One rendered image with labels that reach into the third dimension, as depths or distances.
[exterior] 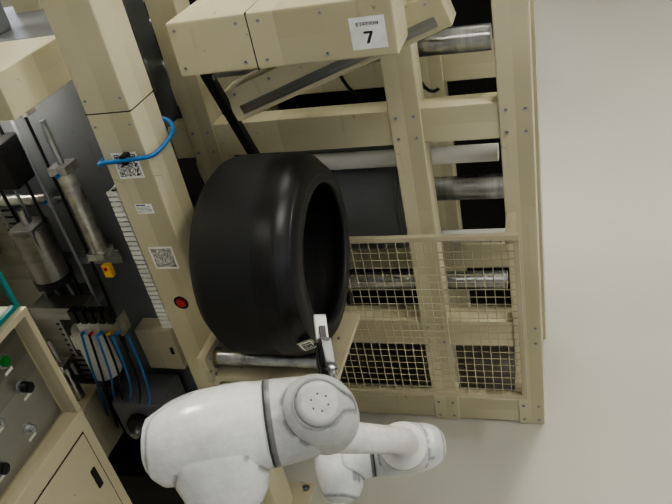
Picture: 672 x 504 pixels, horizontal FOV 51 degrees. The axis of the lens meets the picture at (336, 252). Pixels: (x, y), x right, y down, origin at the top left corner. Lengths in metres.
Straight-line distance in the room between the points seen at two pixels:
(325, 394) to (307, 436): 0.06
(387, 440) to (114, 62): 1.06
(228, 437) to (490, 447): 1.96
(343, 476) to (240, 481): 0.55
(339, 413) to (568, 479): 1.87
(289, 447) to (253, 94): 1.29
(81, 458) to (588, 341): 2.15
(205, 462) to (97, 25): 1.08
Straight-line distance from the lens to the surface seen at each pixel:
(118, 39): 1.83
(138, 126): 1.85
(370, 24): 1.81
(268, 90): 2.10
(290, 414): 1.02
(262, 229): 1.71
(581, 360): 3.24
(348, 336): 2.21
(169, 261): 2.03
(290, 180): 1.78
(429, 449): 1.61
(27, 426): 2.07
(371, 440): 1.38
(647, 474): 2.86
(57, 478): 2.13
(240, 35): 1.92
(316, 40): 1.86
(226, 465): 1.06
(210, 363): 2.10
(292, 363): 2.01
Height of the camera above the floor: 2.21
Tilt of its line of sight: 33 degrees down
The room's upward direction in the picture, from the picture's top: 13 degrees counter-clockwise
